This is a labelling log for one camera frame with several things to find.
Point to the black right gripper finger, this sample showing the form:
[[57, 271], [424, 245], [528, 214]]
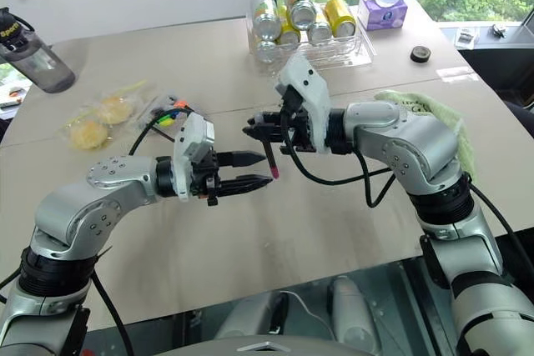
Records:
[[269, 133], [271, 118]]

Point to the clear plastic can rack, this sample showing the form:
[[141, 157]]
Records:
[[346, 51]]

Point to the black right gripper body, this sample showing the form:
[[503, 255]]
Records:
[[299, 131]]

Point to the grey transparent water bottle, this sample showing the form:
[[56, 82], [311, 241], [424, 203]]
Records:
[[39, 60]]

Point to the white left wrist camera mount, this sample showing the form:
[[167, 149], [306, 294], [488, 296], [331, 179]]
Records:
[[195, 131]]

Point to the small white packet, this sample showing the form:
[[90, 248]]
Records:
[[465, 37]]

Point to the clear bag of colourful items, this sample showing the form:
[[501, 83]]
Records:
[[167, 116]]

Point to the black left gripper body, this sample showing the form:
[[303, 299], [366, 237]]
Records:
[[205, 174]]

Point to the black pen with pink tip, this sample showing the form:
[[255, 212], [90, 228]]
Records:
[[271, 162]]

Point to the purple tissue box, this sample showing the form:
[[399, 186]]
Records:
[[381, 14]]

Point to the grey rounded robot leg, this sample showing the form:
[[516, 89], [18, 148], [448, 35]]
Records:
[[352, 314], [250, 314]]

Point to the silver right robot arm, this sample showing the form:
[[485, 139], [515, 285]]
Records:
[[417, 143]]

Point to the wrapped round yellow bread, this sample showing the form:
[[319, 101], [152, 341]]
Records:
[[114, 110], [88, 135]]

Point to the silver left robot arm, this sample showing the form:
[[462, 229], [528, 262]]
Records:
[[62, 214]]

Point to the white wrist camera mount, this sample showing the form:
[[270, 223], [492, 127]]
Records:
[[313, 89], [195, 131]]

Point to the black tape roll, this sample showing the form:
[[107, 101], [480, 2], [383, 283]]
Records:
[[419, 53]]

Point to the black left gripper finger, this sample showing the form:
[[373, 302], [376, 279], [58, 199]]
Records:
[[240, 159], [246, 184]]

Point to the light green towel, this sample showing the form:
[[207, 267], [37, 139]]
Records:
[[448, 116]]

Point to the small black object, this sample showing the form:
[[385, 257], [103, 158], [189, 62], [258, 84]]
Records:
[[498, 31]]

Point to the yellow-green plastic strip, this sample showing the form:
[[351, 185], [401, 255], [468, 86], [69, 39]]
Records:
[[133, 85]]

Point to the yellow drink can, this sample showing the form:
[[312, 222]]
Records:
[[340, 16], [288, 28]]

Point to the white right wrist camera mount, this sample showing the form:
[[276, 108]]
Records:
[[313, 89]]

